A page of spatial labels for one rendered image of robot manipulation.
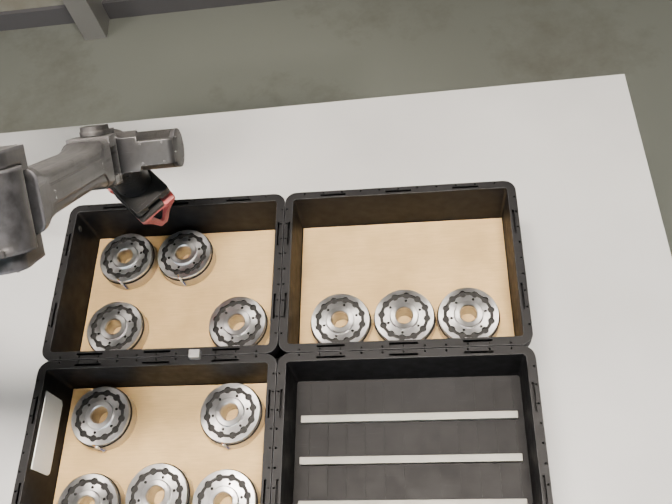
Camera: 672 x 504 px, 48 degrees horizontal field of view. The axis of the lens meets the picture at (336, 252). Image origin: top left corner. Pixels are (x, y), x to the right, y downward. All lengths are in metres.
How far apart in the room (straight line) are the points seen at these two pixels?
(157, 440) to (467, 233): 0.65
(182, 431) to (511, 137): 0.90
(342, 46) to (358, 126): 1.15
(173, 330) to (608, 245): 0.84
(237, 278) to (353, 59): 1.51
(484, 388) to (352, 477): 0.26
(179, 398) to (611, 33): 2.05
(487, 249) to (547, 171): 0.31
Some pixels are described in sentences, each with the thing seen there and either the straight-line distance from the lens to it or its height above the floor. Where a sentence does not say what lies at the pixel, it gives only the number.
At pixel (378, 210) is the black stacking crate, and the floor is 0.88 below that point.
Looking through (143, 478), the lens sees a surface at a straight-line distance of 1.29.
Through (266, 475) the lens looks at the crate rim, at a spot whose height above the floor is 0.93.
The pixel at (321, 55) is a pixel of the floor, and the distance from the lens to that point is 2.79.
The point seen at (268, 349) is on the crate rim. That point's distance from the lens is 1.21.
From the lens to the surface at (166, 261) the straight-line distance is 1.41.
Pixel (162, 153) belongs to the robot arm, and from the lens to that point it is 1.11.
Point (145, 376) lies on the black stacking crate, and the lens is 1.31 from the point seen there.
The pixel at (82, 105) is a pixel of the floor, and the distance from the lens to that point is 2.93.
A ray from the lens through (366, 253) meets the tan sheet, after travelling 1.37.
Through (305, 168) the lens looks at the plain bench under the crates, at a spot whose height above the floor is 0.70.
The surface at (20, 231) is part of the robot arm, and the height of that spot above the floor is 1.50.
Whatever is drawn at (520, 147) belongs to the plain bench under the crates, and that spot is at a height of 0.70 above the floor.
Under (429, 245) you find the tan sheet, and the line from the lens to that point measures 1.37.
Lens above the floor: 2.04
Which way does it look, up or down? 61 degrees down
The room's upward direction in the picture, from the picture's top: 15 degrees counter-clockwise
